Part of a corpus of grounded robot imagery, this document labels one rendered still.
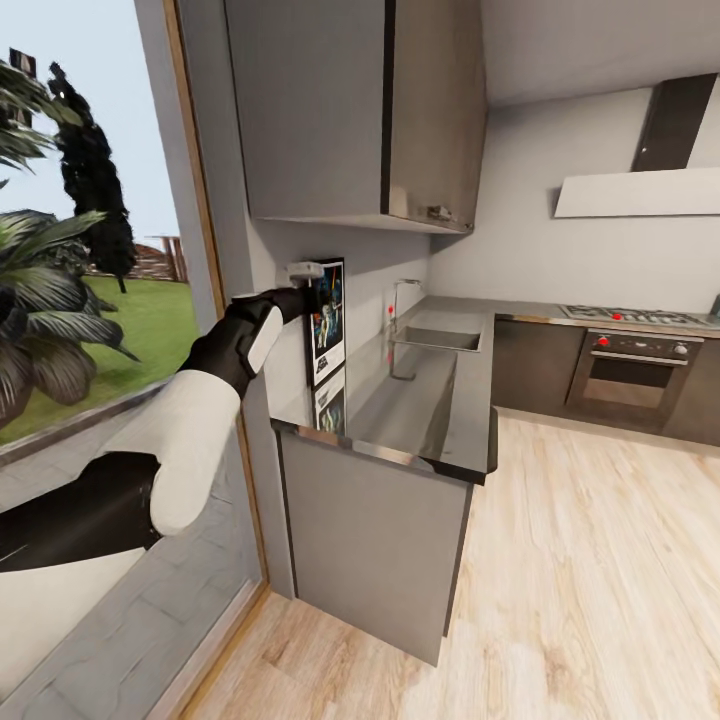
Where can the fixed window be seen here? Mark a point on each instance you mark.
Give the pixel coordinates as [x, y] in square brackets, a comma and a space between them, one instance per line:
[109, 271]

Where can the poster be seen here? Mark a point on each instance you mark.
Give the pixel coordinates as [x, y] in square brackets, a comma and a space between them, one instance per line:
[326, 330]

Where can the oven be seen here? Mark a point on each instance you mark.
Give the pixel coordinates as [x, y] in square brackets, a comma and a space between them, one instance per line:
[634, 373]

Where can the range hood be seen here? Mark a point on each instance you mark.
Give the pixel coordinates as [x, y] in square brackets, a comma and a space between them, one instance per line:
[660, 183]

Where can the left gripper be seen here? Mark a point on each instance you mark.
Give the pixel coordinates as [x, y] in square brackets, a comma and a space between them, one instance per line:
[305, 300]

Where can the drop in sink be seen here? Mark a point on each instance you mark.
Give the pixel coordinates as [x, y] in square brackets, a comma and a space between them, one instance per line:
[451, 330]

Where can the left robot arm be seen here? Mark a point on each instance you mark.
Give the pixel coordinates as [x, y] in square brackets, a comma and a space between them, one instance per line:
[63, 552]

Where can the dishwasher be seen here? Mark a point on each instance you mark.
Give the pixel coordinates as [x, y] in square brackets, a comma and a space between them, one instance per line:
[492, 465]

